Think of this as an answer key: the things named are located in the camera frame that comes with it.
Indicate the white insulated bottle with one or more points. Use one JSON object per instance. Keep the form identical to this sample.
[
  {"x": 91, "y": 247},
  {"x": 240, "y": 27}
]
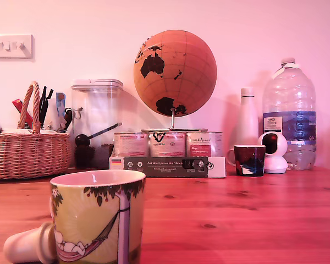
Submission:
[{"x": 247, "y": 121}]

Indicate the small dark painted mug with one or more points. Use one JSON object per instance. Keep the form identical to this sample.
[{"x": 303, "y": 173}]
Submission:
[{"x": 250, "y": 160}]

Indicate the white papers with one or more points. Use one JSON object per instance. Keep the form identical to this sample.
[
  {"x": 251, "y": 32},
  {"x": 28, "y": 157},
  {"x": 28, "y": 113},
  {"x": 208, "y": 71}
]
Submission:
[{"x": 24, "y": 131}]

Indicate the red packet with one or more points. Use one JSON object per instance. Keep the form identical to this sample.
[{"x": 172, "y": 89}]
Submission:
[{"x": 18, "y": 105}]

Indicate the cork globe on metal stand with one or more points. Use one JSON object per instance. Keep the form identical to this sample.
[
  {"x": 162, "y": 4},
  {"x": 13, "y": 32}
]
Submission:
[{"x": 181, "y": 71}]

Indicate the dark coffee beans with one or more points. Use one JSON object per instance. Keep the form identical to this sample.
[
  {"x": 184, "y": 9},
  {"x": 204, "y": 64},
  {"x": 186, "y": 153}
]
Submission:
[{"x": 99, "y": 156}]

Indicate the white light switch plate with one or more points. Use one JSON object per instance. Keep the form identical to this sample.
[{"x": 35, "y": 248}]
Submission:
[{"x": 12, "y": 46}]

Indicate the silver can black scribble logo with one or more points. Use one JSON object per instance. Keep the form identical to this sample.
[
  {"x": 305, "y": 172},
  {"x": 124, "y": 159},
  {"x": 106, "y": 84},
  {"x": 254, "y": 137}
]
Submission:
[{"x": 167, "y": 147}]

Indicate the silver can pink label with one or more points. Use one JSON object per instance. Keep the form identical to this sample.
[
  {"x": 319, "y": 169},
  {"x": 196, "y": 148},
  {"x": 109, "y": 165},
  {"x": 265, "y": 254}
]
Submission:
[{"x": 130, "y": 145}]

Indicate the large clear water bottle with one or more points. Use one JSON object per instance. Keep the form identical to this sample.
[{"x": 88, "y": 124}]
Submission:
[{"x": 290, "y": 93}]

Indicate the small white round camera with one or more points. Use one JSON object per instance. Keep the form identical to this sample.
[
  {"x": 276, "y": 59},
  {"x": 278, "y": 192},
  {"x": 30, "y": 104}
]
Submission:
[{"x": 276, "y": 162}]

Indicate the clear plastic storage container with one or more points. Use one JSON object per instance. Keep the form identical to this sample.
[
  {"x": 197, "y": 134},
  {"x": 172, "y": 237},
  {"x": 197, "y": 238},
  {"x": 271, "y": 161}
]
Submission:
[{"x": 96, "y": 110}]

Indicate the blue white packet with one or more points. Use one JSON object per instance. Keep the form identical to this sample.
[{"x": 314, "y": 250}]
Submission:
[{"x": 60, "y": 105}]

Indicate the yellow hammock print mug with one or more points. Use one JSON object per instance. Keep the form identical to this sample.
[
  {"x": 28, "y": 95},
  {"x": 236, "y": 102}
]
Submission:
[{"x": 82, "y": 220}]

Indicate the black pen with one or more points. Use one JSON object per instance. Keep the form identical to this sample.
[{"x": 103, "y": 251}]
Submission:
[
  {"x": 47, "y": 101},
  {"x": 43, "y": 101}
]

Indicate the black coffee scoop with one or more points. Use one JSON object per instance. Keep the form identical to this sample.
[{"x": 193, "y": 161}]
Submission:
[{"x": 83, "y": 140}]

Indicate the black white cardboard tray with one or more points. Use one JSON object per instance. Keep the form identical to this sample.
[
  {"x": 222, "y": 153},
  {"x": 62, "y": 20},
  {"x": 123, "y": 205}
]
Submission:
[{"x": 165, "y": 166}]

